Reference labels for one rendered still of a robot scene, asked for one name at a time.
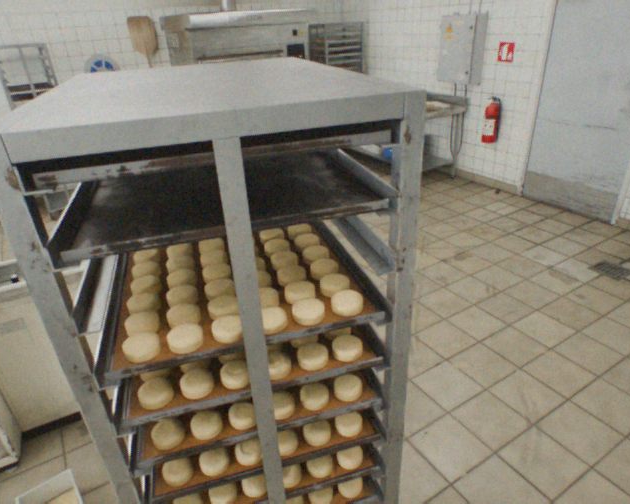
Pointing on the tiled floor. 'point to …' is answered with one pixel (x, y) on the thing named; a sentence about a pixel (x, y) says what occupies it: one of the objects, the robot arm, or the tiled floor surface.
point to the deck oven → (237, 35)
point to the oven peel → (142, 35)
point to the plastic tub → (53, 491)
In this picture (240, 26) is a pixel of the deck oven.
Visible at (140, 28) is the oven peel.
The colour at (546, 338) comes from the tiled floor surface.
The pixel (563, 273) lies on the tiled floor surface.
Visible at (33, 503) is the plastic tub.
